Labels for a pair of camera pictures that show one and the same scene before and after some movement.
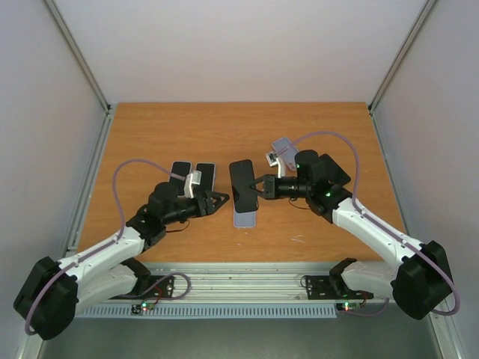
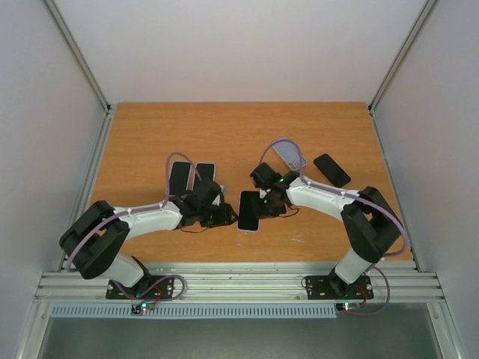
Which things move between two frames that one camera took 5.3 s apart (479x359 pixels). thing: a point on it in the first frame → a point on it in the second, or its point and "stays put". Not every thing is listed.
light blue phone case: [208, 176] stays put
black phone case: [336, 177] stays put
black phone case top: [242, 174] → [247, 219]
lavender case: [287, 151] stays put
